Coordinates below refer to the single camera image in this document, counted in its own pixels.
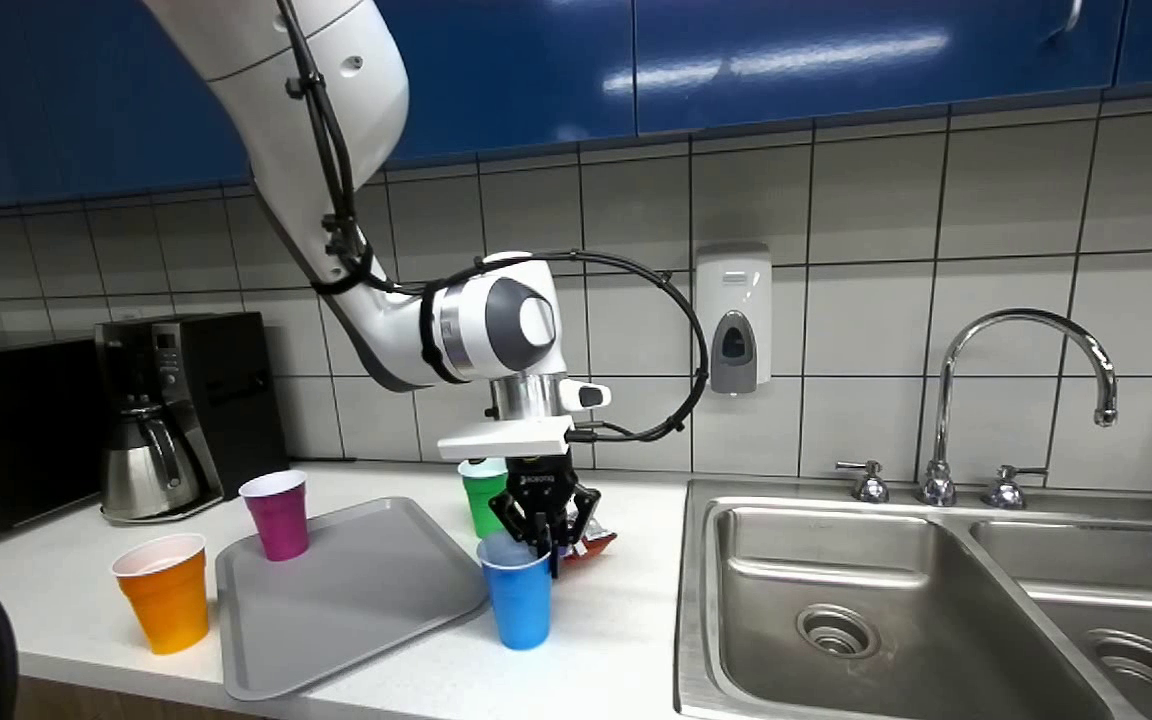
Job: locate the stainless steel coffee carafe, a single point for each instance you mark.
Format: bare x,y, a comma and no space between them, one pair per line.
142,464

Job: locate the red snack bag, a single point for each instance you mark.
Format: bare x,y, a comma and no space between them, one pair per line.
599,540

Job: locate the chrome gooseneck faucet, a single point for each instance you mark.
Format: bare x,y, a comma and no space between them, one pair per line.
936,480

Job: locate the blue plastic cup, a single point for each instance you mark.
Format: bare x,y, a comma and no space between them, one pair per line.
516,605

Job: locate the wooden lower cabinet front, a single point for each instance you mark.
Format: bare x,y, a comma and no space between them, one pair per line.
68,705

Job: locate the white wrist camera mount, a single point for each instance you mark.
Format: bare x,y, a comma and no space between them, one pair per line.
501,439

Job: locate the stainless steel double sink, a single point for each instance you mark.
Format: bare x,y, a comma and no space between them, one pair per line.
762,627

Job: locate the orange plastic cup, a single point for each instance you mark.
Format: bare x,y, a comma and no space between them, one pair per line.
165,605

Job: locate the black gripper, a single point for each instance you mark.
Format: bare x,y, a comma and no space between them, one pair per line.
541,485

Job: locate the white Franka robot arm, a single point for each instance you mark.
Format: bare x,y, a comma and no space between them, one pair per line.
320,105

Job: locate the grey plastic tray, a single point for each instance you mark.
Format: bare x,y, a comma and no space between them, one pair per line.
336,601

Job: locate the black microwave oven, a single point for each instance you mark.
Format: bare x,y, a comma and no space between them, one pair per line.
16,441

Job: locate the black coffee maker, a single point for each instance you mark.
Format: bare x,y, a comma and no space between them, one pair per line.
231,385

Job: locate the magenta plastic cup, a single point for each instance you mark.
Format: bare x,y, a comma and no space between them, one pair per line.
283,523

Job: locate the green plastic cup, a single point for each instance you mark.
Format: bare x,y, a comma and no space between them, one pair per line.
481,503

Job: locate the white wall soap dispenser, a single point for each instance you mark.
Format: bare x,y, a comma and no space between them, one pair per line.
734,347

